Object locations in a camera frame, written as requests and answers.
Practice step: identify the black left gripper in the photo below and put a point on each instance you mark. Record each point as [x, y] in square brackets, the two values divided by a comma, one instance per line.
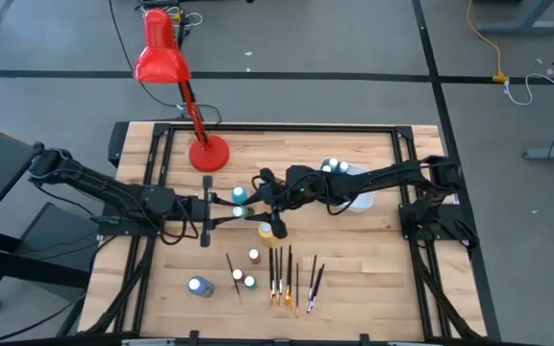
[193, 208]

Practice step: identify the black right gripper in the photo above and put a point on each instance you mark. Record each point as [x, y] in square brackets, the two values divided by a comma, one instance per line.
[301, 192]

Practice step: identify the large sky blue paint bottle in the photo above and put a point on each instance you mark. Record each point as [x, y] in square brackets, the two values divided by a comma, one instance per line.
[239, 194]

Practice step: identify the large yellow paint bottle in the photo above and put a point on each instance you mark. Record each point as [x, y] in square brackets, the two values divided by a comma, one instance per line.
[265, 236]

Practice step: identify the small red-brown paint bottle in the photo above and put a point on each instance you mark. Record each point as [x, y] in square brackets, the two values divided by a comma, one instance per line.
[254, 256]

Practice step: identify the small brown paint bottle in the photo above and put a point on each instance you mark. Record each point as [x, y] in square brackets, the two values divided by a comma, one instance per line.
[237, 275]

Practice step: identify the small blue paint bottle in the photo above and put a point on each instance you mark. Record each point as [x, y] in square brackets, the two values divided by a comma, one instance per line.
[333, 162]
[343, 166]

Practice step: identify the black paintbrush dark bristles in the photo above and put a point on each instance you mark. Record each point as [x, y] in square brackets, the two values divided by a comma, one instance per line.
[320, 274]
[312, 276]
[311, 303]

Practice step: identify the thin black orange-tip paintbrush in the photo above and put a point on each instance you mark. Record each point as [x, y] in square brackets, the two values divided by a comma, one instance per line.
[297, 288]
[290, 259]

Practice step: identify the white plastic storage bin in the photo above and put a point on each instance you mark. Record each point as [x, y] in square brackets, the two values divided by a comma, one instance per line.
[361, 202]

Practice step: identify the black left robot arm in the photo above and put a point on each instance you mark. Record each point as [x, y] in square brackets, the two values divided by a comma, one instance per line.
[104, 185]

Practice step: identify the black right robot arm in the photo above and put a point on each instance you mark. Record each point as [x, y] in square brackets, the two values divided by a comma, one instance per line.
[392, 175]

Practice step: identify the black paintbrush silver ferrule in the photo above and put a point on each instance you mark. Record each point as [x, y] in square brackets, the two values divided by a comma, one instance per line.
[281, 264]
[271, 269]

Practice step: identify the wide orange-bristle paintbrush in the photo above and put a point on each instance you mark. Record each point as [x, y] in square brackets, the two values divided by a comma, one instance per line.
[287, 279]

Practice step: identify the red desk lamp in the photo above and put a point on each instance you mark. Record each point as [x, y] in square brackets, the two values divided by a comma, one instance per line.
[161, 57]

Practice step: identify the grey metal floor foot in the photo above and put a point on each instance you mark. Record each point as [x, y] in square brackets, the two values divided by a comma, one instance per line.
[553, 154]

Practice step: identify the black aluminium table frame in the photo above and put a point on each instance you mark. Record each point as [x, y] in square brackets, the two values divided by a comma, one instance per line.
[282, 128]

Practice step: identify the black table side bracket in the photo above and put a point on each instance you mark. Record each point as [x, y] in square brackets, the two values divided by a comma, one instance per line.
[118, 144]

